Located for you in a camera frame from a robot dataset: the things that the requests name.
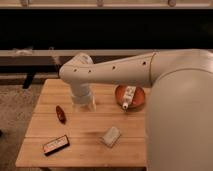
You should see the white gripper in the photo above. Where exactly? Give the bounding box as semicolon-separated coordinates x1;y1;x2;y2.
71;88;96;112

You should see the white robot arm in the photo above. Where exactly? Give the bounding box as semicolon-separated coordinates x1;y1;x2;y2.
59;49;213;171

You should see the wooden table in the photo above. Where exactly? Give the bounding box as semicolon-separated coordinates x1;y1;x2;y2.
16;79;146;168

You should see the white bottle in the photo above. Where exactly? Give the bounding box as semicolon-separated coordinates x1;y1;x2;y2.
122;86;136;110

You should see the orange bowl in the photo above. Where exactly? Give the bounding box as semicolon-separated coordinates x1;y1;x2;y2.
115;85;145;110

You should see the grey metal rail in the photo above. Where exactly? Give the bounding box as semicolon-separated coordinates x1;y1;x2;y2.
0;49;152;66

